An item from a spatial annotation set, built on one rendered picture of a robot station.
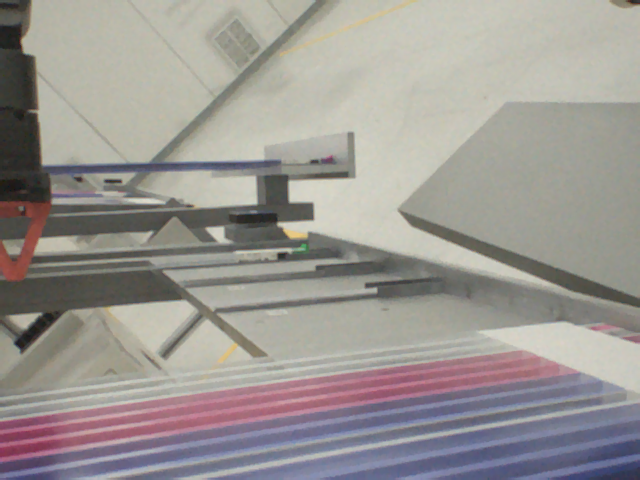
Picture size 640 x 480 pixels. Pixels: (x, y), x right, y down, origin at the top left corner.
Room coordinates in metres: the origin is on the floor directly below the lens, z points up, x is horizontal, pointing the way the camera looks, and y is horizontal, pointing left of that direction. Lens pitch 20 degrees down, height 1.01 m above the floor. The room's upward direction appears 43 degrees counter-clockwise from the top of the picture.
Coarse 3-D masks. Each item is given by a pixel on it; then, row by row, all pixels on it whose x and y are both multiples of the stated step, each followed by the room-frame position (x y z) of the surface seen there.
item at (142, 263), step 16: (160, 256) 0.74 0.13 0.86; (176, 256) 0.73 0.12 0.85; (192, 256) 0.73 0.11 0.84; (208, 256) 0.73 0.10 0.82; (224, 256) 0.74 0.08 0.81; (0, 272) 0.70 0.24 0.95; (32, 272) 0.71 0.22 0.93; (48, 272) 0.71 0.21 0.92; (64, 272) 0.71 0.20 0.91; (80, 272) 0.71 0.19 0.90; (96, 272) 0.72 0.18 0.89
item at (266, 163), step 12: (48, 168) 0.96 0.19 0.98; (60, 168) 0.96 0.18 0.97; (72, 168) 0.97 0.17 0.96; (84, 168) 0.97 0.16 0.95; (96, 168) 0.97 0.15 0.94; (108, 168) 0.97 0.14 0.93; (120, 168) 0.98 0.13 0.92; (132, 168) 0.98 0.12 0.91; (144, 168) 0.98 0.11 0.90; (156, 168) 0.98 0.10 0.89; (168, 168) 0.99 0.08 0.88; (180, 168) 0.99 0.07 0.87; (192, 168) 0.99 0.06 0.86; (204, 168) 1.00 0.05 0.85; (216, 168) 1.00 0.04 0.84; (228, 168) 1.00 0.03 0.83; (240, 168) 1.01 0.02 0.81; (252, 168) 1.02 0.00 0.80
